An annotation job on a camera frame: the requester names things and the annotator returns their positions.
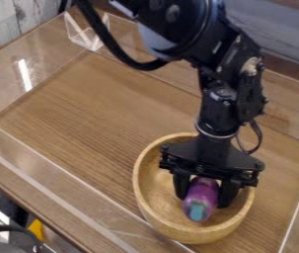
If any clear acrylic front wall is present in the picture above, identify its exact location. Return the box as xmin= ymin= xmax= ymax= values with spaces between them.
xmin=0 ymin=128 xmax=193 ymax=253

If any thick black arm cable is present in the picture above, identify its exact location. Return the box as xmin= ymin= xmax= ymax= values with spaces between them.
xmin=73 ymin=0 xmax=169 ymax=71

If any clear acrylic corner bracket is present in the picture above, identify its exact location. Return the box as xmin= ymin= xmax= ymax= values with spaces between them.
xmin=62 ymin=12 xmax=104 ymax=52

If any black cable loop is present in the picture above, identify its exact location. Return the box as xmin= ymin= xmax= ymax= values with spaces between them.
xmin=0 ymin=224 xmax=44 ymax=253

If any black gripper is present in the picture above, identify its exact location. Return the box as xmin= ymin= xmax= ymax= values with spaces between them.
xmin=158 ymin=135 xmax=264 ymax=209

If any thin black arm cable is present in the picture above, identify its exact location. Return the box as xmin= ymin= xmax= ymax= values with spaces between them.
xmin=235 ymin=119 xmax=263 ymax=156

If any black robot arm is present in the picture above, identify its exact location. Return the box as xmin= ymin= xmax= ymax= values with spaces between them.
xmin=109 ymin=0 xmax=267 ymax=209

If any yellow tag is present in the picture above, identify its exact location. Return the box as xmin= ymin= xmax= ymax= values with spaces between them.
xmin=27 ymin=218 xmax=45 ymax=241

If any brown wooden bowl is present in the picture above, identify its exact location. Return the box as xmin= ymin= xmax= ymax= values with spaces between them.
xmin=132 ymin=132 xmax=253 ymax=245

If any purple toy eggplant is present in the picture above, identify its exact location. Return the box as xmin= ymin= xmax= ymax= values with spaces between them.
xmin=182 ymin=177 xmax=219 ymax=222

